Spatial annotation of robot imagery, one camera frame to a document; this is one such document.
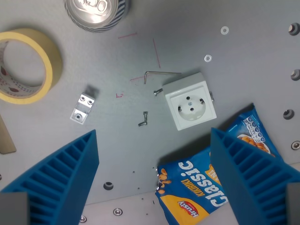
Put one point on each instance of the small steel screw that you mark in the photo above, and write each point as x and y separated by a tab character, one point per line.
212	96
145	115
142	123
158	91

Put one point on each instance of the wooden stick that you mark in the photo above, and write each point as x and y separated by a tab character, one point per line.
5	138

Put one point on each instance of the aluminium angle bracket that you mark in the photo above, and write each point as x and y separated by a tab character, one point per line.
82	107

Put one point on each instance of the yellow masking tape roll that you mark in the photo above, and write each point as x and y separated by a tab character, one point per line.
50	63

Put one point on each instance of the blue peanut snack bag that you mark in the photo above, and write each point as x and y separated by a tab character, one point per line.
189	187

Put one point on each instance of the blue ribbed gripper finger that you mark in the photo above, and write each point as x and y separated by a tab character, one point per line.
253	178
58	178

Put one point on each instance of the striped aluminium drink can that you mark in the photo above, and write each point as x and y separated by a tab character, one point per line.
96	14

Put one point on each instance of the white wall power socket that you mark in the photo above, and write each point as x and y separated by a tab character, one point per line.
191	103

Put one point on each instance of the steel hex allen key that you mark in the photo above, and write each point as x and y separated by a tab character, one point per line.
159	73

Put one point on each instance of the patterned tape roll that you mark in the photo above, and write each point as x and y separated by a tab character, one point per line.
14	85

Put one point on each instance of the white plastic washer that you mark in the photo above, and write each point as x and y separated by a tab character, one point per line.
224	30
207	58

